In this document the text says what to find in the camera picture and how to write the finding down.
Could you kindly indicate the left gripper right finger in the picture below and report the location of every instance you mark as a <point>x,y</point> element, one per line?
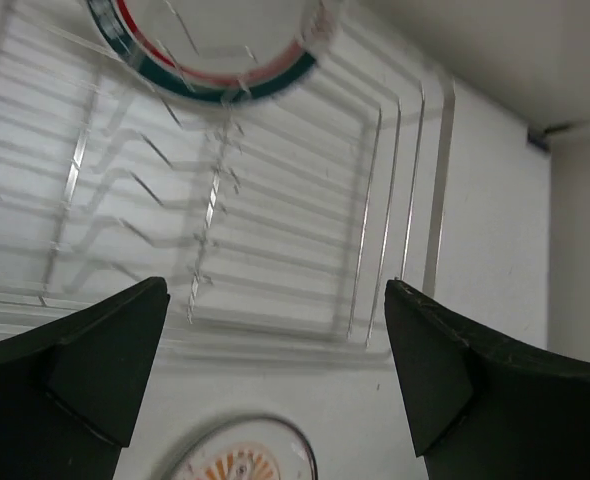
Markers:
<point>481,404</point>

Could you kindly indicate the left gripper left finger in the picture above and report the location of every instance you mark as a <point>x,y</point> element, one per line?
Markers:
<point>71,390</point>

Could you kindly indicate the orange sunburst plate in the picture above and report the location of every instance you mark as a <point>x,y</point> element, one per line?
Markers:
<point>246,445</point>

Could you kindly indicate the green rimmed plate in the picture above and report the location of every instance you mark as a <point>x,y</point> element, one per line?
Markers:
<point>218,52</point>

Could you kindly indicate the wire dish rack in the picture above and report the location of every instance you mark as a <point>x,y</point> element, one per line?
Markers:
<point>276,224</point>

